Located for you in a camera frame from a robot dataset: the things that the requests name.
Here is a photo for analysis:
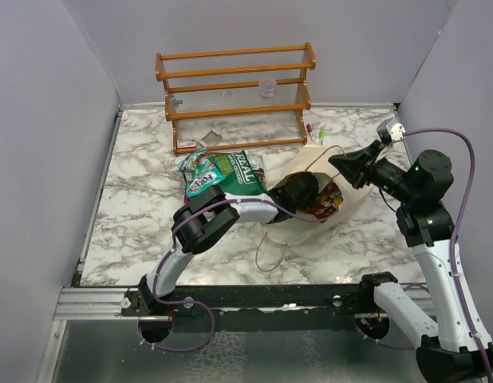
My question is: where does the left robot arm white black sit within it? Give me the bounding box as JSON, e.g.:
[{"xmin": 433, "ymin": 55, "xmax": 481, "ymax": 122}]
[{"xmin": 138, "ymin": 172, "xmax": 319, "ymax": 315}]

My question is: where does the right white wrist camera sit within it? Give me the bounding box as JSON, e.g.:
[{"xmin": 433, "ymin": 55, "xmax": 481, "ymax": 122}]
[{"xmin": 377, "ymin": 117, "xmax": 405, "ymax": 149}]

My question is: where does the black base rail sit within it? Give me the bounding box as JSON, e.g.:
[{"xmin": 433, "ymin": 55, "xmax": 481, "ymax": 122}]
[{"xmin": 121, "ymin": 273, "xmax": 388, "ymax": 333}]

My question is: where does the red orange snack packet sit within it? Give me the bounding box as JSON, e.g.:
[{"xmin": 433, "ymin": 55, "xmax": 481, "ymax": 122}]
[{"xmin": 300, "ymin": 181, "xmax": 344, "ymax": 219}]

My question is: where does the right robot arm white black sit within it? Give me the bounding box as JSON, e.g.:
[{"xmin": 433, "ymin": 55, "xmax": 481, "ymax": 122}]
[{"xmin": 329, "ymin": 140, "xmax": 493, "ymax": 382}]

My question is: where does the green snack packet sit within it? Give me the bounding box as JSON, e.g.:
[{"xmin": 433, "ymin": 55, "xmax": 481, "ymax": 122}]
[{"xmin": 208, "ymin": 151, "xmax": 266, "ymax": 195}]

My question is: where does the beige paper bag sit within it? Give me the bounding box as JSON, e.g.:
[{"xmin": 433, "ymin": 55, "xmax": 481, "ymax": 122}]
[{"xmin": 254, "ymin": 143, "xmax": 375, "ymax": 273}]

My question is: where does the clear plastic jar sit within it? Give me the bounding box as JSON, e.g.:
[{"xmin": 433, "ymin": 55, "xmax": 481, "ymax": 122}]
[{"xmin": 258, "ymin": 78, "xmax": 277, "ymax": 98}]

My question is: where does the teal clip on shelf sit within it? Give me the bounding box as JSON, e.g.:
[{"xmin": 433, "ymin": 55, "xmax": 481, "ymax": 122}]
[{"xmin": 170, "ymin": 95, "xmax": 183, "ymax": 109}]

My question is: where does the brown snack bag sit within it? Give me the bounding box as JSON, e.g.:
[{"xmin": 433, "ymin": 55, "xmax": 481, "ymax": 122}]
[{"xmin": 246, "ymin": 155, "xmax": 266, "ymax": 188}]

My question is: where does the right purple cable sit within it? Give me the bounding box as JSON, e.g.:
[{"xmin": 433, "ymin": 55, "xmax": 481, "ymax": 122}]
[{"xmin": 361, "ymin": 127, "xmax": 493, "ymax": 383}]

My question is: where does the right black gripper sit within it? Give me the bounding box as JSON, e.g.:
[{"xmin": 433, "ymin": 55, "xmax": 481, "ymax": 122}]
[{"xmin": 330, "ymin": 139, "xmax": 418, "ymax": 204}]

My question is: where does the purple capped marker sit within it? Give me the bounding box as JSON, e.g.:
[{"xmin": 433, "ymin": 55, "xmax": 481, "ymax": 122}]
[{"xmin": 306, "ymin": 124, "xmax": 317, "ymax": 143}]

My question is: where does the teal snack packet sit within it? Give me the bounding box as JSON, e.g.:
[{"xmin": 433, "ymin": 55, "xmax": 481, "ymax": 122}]
[{"xmin": 178, "ymin": 147, "xmax": 225, "ymax": 199}]

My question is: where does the wooden orange shelf rack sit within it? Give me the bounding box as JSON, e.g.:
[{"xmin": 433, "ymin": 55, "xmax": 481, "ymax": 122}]
[{"xmin": 155, "ymin": 42, "xmax": 317, "ymax": 155}]

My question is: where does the small red white box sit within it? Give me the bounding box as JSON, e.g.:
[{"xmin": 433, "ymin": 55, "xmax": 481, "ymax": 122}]
[{"xmin": 177, "ymin": 139, "xmax": 197, "ymax": 149}]

